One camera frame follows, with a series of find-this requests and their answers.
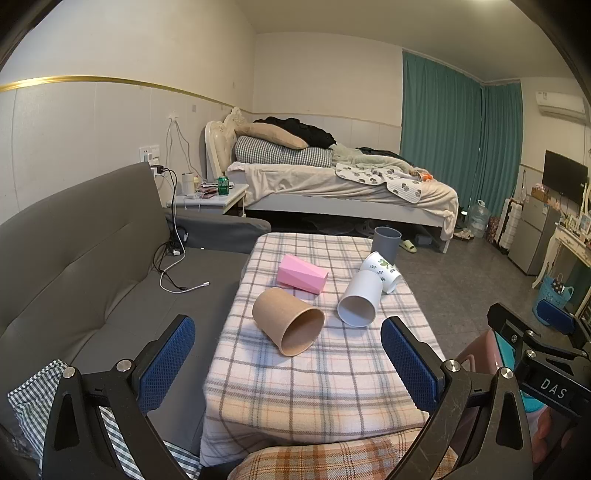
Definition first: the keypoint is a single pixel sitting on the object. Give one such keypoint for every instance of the green slipper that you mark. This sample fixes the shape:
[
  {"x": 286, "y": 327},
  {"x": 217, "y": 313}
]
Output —
[{"x": 408, "y": 246}]

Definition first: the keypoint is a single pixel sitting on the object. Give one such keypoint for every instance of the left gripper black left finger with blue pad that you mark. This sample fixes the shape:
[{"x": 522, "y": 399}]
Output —
[{"x": 115, "y": 405}]

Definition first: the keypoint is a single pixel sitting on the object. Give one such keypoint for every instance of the grey sofa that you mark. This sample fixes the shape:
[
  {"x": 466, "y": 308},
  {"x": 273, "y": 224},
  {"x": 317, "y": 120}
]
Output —
[{"x": 93, "y": 273}]

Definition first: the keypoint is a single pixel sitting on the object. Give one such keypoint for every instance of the white cup green print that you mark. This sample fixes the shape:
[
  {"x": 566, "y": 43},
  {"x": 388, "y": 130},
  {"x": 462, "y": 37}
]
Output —
[{"x": 389, "y": 274}]

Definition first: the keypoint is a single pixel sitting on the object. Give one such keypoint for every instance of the brown paper cup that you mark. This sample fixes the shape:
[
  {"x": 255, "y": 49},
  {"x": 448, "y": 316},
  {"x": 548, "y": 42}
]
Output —
[{"x": 290, "y": 323}]

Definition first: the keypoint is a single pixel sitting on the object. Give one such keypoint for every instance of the pink faceted cup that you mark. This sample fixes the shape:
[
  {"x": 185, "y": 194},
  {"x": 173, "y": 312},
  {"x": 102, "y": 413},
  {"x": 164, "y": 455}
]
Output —
[{"x": 302, "y": 275}]

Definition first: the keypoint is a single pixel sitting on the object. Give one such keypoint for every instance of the white air conditioner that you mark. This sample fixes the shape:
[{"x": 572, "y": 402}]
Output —
[{"x": 564, "y": 106}]

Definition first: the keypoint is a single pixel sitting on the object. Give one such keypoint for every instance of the orange plaid cloth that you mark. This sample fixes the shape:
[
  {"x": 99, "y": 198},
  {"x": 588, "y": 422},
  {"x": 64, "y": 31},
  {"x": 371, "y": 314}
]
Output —
[{"x": 371, "y": 458}]

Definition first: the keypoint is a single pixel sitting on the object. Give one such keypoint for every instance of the plain white cup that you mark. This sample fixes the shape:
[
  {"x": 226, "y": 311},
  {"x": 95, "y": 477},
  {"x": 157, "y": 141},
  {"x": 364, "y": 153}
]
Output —
[{"x": 359, "y": 305}]

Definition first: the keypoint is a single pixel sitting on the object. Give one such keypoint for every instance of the tan pillow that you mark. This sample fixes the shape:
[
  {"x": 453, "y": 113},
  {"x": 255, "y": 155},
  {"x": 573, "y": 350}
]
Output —
[{"x": 271, "y": 133}]

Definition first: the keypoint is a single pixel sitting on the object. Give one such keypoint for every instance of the white bedside table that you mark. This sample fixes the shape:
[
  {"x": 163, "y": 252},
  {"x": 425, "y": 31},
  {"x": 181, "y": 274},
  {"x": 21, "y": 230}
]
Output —
[{"x": 216, "y": 204}]

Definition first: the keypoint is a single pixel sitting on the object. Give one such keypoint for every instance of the grey plastic cup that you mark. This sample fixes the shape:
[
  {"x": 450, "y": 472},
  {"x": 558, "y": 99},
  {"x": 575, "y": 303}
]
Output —
[{"x": 386, "y": 241}]

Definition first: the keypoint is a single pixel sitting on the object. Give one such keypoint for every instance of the black television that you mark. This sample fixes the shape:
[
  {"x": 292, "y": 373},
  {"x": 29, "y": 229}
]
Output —
[{"x": 564, "y": 176}]

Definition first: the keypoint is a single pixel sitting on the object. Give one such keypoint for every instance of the green checked cloth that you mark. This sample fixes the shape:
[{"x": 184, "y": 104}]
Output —
[{"x": 69, "y": 415}]

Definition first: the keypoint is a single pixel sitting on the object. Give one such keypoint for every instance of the blue laundry basket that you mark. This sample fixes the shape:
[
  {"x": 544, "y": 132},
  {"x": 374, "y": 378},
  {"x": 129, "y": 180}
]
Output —
[{"x": 555, "y": 292}]

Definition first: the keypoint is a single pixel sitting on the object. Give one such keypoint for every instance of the pink plastic stool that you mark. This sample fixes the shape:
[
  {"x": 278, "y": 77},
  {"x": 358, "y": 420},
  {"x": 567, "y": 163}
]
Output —
[{"x": 481, "y": 356}]

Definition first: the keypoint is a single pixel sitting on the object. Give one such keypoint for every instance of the water jug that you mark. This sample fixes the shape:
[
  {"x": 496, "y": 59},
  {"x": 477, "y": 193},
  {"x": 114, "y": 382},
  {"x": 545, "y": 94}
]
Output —
[{"x": 478, "y": 219}]

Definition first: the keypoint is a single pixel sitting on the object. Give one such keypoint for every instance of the white mug on nightstand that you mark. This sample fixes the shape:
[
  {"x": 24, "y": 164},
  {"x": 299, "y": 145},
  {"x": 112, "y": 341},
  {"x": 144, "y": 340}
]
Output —
[{"x": 187, "y": 183}]

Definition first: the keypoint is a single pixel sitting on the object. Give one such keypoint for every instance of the green soda can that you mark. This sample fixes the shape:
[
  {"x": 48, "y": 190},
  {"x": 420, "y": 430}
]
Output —
[{"x": 222, "y": 185}]

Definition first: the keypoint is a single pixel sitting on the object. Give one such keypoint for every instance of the bed with beige bedding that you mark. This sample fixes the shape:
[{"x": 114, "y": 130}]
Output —
[{"x": 356, "y": 185}]

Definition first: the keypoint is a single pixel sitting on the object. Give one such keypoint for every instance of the checked pillow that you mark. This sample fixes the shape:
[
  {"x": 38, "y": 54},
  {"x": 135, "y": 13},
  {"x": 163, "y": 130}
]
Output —
[{"x": 258, "y": 151}]

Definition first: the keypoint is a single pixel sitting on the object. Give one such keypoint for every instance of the grey mini fridge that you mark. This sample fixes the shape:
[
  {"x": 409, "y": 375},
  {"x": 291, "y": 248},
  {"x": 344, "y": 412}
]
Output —
[{"x": 536, "y": 226}]

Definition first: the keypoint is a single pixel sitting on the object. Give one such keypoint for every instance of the teal curtain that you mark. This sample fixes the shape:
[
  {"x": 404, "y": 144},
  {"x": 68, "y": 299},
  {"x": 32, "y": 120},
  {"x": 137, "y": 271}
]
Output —
[{"x": 467, "y": 134}]

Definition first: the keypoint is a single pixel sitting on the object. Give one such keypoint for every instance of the pink plaid tablecloth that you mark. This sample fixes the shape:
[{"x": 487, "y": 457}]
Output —
[{"x": 342, "y": 388}]

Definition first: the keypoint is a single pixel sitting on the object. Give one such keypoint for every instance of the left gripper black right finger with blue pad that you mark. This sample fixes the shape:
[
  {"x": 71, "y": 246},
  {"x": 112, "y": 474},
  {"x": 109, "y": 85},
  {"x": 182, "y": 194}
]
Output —
[{"x": 479, "y": 416}]

